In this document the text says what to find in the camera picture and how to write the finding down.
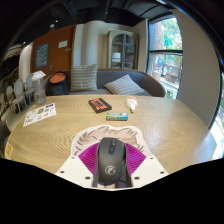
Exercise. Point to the black box with red label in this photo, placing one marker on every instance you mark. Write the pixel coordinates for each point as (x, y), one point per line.
(100, 105)

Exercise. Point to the green and blue small pack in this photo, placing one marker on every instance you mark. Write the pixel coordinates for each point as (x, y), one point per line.
(117, 116)

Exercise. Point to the striped grey cushion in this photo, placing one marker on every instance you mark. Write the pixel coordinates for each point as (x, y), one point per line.
(124, 86)
(84, 77)

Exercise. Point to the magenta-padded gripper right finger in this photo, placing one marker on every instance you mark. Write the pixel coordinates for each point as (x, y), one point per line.
(146, 168)

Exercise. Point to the white sticker sheet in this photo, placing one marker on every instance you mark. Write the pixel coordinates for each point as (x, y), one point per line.
(39, 114)

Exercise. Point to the blue framed wall poster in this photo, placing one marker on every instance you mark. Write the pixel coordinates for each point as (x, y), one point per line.
(42, 55)

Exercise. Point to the arched glass-door cabinet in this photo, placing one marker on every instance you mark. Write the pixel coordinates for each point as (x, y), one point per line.
(122, 50)

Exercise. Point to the orange round cushion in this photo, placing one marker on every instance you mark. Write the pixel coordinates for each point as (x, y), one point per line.
(57, 78)

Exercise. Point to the group of white chairs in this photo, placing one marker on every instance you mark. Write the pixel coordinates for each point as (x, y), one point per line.
(18, 91)

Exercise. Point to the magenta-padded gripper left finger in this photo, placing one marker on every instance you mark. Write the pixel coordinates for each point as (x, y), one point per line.
(76, 166)

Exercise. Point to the yellow sticker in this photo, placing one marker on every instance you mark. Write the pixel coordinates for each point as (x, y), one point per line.
(8, 151)

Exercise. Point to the grey curved sofa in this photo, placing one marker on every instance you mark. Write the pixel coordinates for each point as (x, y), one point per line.
(133, 81)

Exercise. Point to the black computer mouse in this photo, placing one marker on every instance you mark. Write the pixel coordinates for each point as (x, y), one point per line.
(111, 161)

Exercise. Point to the clear spray bottle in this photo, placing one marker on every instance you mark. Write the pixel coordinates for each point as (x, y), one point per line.
(39, 88)

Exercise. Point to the cat-shaped printed mouse pad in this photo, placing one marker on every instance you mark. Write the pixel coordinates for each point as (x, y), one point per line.
(110, 133)

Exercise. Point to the black-framed window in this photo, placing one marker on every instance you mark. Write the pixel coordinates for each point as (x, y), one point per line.
(166, 56)

